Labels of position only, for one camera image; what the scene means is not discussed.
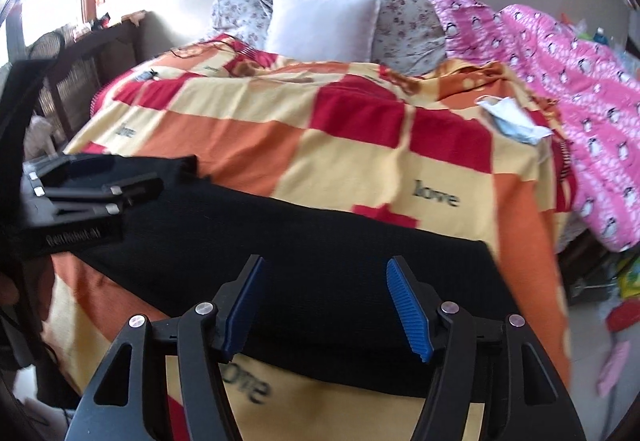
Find red plastic item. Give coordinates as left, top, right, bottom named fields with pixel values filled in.
left=605, top=298, right=640, bottom=333

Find pink penguin print quilt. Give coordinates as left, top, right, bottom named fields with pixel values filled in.
left=427, top=0, right=640, bottom=252

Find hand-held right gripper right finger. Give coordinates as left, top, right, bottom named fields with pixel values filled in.
left=386, top=258, right=587, bottom=441

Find black pants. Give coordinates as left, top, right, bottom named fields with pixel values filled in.
left=75, top=156, right=521, bottom=397

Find white square pillow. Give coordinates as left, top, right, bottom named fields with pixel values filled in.
left=263, top=0, right=382, bottom=62

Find checkered orange red blanket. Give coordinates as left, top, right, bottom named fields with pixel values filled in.
left=42, top=33, right=573, bottom=441

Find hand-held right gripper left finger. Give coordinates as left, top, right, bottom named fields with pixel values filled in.
left=71, top=255, right=273, bottom=441

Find black cable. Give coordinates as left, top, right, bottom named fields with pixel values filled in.
left=167, top=41, right=241, bottom=62

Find pink slipper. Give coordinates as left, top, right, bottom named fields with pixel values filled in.
left=596, top=340, right=632, bottom=398

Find dark wooden headboard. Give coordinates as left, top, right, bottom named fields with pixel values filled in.
left=22, top=11, right=148, bottom=156

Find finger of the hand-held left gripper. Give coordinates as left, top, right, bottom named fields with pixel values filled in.
left=24, top=154, right=117, bottom=186
left=31, top=172, right=165, bottom=218

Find white face mask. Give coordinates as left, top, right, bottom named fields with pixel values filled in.
left=474, top=94, right=555, bottom=145

